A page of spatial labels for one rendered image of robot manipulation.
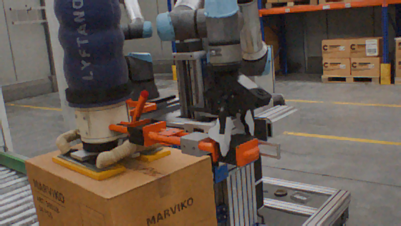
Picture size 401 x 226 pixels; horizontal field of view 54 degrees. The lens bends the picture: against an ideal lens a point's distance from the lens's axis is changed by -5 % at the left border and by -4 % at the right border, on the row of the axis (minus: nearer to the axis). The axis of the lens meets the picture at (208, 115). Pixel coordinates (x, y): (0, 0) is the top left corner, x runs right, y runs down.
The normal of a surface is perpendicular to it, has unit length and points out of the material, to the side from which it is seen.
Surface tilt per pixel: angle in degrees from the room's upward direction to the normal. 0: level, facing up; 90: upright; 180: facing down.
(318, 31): 90
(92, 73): 80
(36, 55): 88
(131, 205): 90
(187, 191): 90
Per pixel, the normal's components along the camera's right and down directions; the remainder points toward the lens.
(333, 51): -0.60, 0.24
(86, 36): 0.11, -0.13
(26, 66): 0.78, 0.07
